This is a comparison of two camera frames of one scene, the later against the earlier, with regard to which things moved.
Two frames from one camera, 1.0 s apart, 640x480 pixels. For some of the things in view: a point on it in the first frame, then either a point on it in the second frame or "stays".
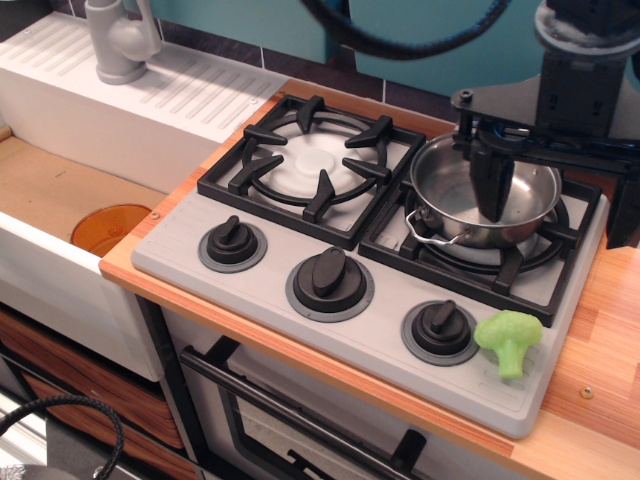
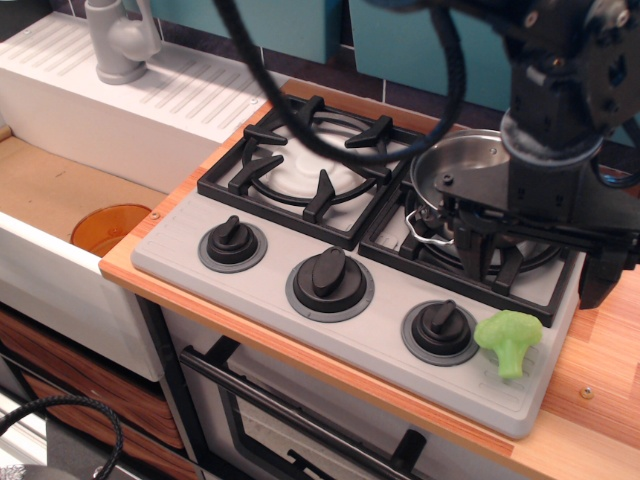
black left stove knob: [232, 246] stays
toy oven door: [252, 415] stays
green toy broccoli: [507, 334] stays
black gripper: [582, 111] → [569, 199]
